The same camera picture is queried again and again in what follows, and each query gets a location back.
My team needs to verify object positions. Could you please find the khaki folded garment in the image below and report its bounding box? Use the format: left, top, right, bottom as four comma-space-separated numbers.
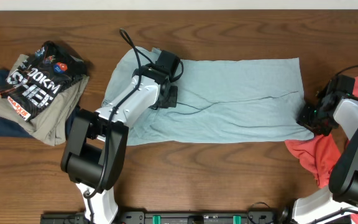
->
0, 54, 89, 146

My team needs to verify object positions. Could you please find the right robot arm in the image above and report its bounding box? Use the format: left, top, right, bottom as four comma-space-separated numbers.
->
288, 91, 358, 223

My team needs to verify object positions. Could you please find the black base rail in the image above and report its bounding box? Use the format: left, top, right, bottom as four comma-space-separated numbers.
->
40, 202, 352, 224

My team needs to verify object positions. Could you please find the navy blue folded garment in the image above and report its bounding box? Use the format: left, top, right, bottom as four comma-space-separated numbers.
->
0, 69, 80, 138

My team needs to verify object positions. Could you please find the light blue t-shirt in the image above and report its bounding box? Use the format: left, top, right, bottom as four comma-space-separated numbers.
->
101, 45, 315, 146

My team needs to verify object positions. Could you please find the black printed folded shirt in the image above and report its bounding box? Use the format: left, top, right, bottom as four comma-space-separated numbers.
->
0, 41, 87, 121

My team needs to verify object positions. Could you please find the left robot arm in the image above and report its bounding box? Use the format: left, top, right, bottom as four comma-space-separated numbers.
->
61, 64, 178, 223

